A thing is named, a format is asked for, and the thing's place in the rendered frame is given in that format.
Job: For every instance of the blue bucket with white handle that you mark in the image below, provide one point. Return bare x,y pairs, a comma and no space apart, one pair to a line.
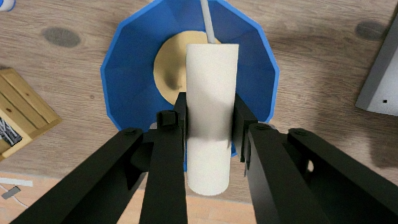
162,50

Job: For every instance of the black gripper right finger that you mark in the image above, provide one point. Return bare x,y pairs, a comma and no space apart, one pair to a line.
345,190

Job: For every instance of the wooden crate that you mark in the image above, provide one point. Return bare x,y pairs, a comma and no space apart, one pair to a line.
23,114

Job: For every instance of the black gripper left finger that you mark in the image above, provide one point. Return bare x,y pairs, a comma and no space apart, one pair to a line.
97,192

